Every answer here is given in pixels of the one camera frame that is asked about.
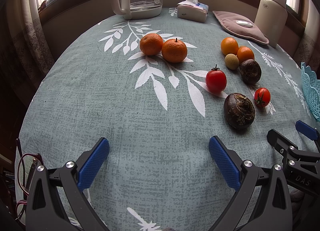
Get rough mandarin with stem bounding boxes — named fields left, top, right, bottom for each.
left=162, top=38, right=188, bottom=63

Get red cherry tomato large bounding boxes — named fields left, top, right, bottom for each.
left=206, top=65, right=227, bottom=93

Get pink heating pad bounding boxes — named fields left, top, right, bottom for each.
left=213, top=11, right=269, bottom=45

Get smooth orange kumquat large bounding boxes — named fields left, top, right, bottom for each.
left=221, top=37, right=239, bottom=56

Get red cherry tomato small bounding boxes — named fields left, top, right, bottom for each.
left=254, top=87, right=271, bottom=107

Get smooth orange kumquat small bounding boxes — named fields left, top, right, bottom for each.
left=236, top=46, right=254, bottom=64

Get cream thermos flask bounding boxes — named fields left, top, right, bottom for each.
left=254, top=0, right=287, bottom=48

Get right patterned curtain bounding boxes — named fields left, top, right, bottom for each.
left=293, top=0, right=319, bottom=73

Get left patterned curtain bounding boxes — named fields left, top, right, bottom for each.
left=7, top=0, right=55, bottom=88

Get light blue plastic basket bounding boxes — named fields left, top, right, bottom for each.
left=301, top=62, right=320, bottom=122

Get eyeglasses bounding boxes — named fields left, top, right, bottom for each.
left=16, top=138, right=43, bottom=225

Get patterned curtain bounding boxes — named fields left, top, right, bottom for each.
left=293, top=0, right=319, bottom=73
left=7, top=0, right=55, bottom=88

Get grey-green leaf tablecloth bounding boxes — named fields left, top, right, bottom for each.
left=20, top=9, right=319, bottom=230

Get dark passion fruit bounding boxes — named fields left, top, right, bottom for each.
left=239, top=59, right=261, bottom=85
left=223, top=93, right=255, bottom=130

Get tissue pack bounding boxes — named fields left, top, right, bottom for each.
left=177, top=0, right=209, bottom=23

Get tan longan fruit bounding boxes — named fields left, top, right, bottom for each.
left=225, top=53, right=239, bottom=70

